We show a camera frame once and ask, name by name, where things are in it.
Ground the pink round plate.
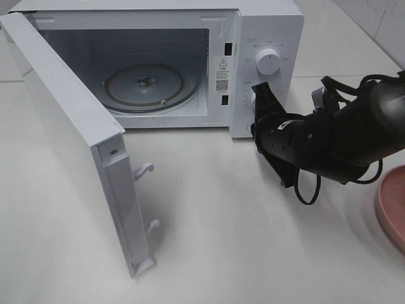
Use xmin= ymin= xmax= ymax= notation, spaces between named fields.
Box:
xmin=375 ymin=165 xmax=404 ymax=253

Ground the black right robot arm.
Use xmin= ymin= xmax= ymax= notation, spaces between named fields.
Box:
xmin=251 ymin=72 xmax=404 ymax=188

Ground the glass microwave turntable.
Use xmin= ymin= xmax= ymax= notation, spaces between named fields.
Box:
xmin=103 ymin=63 xmax=201 ymax=113

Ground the white microwave door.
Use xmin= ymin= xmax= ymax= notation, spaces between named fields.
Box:
xmin=1 ymin=13 xmax=154 ymax=277

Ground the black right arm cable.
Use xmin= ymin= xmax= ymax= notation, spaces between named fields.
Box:
xmin=292 ymin=75 xmax=385 ymax=206

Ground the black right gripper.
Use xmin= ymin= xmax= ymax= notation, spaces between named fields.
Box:
xmin=250 ymin=82 xmax=291 ymax=188

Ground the upper white power knob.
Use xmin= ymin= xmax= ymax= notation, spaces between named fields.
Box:
xmin=255 ymin=46 xmax=281 ymax=75

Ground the white microwave oven body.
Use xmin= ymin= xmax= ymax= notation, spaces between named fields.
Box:
xmin=6 ymin=1 xmax=304 ymax=138

